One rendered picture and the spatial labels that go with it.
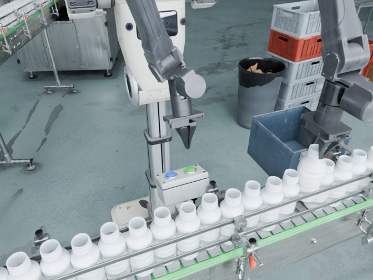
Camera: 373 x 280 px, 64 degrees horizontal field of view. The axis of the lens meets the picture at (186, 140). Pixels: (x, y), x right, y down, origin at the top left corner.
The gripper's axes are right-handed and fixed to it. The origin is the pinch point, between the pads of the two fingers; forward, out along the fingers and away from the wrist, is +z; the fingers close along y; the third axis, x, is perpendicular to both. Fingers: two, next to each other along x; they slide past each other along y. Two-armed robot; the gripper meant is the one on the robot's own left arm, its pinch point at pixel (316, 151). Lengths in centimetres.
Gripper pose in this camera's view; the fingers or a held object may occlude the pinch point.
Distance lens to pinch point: 83.2
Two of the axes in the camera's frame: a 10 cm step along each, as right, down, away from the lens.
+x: -9.3, 2.2, -3.1
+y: -3.7, -5.4, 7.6
